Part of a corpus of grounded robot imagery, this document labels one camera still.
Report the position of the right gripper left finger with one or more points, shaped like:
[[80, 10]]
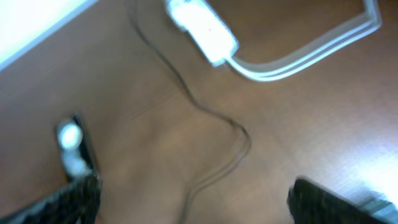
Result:
[[77, 202]]

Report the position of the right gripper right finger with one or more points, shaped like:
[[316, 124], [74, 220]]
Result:
[[310, 203]]

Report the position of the black Galaxy flip phone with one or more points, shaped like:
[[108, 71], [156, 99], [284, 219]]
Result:
[[75, 147]]

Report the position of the white power strip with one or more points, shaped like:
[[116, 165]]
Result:
[[211, 34]]

